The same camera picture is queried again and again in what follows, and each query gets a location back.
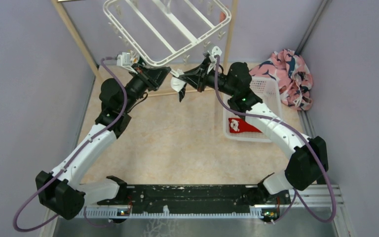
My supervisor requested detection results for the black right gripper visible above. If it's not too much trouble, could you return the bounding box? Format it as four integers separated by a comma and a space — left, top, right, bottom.
179, 59, 236, 97

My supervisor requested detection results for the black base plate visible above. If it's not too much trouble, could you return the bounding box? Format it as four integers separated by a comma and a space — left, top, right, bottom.
98, 185, 291, 214

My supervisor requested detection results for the wooden drying rack frame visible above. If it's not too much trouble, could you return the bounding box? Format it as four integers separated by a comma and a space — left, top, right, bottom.
47, 0, 239, 99

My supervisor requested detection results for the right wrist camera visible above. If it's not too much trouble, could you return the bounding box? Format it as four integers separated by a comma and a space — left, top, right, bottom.
203, 44, 222, 63

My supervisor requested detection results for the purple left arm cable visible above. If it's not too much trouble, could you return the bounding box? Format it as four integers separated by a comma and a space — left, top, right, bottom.
13, 57, 129, 232

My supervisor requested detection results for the black white striped sock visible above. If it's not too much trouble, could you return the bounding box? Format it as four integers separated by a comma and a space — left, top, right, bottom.
170, 77, 187, 102

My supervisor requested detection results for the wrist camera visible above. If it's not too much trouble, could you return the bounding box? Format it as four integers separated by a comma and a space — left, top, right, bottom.
116, 50, 140, 73
203, 44, 222, 63

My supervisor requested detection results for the pink patterned cloth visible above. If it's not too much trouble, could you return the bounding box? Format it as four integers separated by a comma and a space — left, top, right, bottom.
250, 49, 313, 111

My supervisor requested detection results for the white plastic clip hanger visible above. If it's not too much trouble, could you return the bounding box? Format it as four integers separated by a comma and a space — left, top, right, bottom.
109, 0, 227, 62

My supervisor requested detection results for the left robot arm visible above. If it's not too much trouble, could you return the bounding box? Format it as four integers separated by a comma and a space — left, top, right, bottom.
36, 64, 171, 220

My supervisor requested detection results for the red sock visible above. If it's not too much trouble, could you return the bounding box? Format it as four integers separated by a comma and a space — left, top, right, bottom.
228, 118, 261, 134

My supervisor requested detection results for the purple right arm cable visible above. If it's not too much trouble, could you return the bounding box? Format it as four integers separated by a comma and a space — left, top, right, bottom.
213, 55, 337, 225

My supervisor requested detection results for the white plastic laundry basket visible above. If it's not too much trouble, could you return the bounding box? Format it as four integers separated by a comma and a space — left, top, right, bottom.
223, 77, 283, 143

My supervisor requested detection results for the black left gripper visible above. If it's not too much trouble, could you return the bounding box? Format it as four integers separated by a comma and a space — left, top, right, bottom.
121, 63, 172, 113

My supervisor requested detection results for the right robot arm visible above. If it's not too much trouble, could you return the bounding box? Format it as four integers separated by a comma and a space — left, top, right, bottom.
171, 62, 328, 203

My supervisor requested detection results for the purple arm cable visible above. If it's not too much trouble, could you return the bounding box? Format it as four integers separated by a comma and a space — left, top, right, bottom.
213, 55, 337, 225
13, 57, 129, 232

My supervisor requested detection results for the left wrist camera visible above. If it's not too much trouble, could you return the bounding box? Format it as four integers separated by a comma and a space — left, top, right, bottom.
116, 50, 140, 73

